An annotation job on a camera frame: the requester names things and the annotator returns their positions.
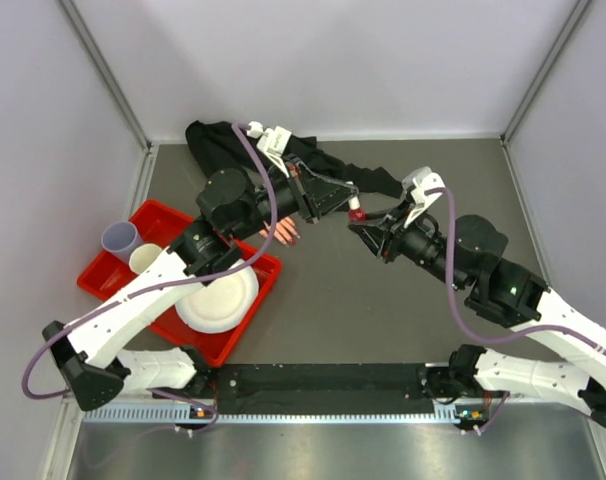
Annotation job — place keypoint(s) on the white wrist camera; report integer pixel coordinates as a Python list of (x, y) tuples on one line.
[(422, 187), (271, 141)]

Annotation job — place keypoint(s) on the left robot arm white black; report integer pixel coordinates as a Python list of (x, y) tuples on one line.
[(90, 352)]

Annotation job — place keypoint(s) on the mannequin hand with red nails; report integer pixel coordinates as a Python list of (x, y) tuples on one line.
[(286, 232)]

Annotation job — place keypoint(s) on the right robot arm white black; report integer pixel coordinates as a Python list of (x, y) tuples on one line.
[(505, 294)]

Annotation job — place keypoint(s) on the red nail polish bottle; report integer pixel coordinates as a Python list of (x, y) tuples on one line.
[(357, 215)]

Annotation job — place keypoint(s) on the red plastic tray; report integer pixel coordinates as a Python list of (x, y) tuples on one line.
[(160, 224)]

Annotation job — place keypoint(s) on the grey slotted cable duct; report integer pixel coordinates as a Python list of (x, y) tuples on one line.
[(183, 414)]

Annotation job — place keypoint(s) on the purple plastic cup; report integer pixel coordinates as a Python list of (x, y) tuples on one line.
[(121, 239)]

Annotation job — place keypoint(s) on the white nail polish cap brush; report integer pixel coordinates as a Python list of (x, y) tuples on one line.
[(354, 202)]

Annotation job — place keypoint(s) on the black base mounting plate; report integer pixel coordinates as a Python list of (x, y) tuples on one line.
[(326, 388)]

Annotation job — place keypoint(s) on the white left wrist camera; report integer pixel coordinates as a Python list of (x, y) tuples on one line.
[(271, 141)]

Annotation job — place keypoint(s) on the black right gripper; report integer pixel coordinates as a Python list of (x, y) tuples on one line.
[(385, 240)]

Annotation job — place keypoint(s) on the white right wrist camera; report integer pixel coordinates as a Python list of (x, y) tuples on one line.
[(422, 187)]

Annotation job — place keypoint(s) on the black cloth garment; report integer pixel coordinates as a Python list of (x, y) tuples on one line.
[(215, 147)]

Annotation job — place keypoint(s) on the white paper plate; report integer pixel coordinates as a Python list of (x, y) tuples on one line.
[(220, 306)]

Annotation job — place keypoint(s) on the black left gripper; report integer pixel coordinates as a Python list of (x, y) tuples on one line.
[(319, 196)]

